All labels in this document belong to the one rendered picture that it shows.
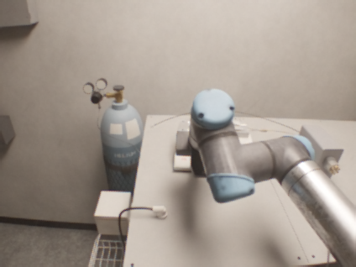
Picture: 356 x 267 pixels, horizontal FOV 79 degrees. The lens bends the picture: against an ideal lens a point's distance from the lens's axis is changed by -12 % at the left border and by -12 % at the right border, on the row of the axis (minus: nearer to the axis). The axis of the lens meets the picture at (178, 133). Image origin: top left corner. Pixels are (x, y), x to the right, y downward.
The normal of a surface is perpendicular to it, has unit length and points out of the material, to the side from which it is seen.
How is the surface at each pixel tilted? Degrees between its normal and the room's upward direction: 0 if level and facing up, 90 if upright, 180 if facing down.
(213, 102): 36
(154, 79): 90
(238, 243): 0
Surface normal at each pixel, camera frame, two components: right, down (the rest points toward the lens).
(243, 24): 0.03, 0.52
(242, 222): 0.04, -0.86
